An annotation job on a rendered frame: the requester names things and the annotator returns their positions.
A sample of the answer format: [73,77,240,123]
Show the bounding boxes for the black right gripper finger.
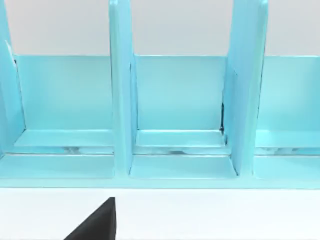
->
[62,196,118,240]

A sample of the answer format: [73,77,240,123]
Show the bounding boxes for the light blue rack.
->
[0,0,320,190]

